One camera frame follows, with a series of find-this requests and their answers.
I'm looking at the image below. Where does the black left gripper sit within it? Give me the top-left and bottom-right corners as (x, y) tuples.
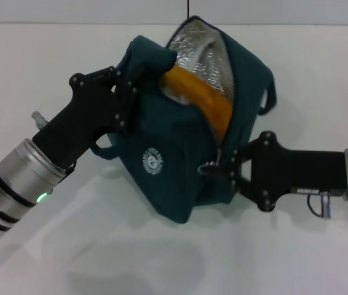
(31, 65), (141, 170)

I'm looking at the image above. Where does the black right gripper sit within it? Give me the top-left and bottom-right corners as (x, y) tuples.
(212, 130), (348, 213)

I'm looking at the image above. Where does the metal zipper pull ring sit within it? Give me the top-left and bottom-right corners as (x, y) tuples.
(198, 152), (223, 176)

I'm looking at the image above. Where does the dark teal fabric bag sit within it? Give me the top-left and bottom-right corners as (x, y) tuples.
(90, 14), (279, 224)

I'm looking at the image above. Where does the yellow banana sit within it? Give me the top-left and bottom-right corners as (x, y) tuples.
(159, 65), (235, 140)

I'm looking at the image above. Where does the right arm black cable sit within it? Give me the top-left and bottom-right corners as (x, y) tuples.
(306, 191), (332, 220)

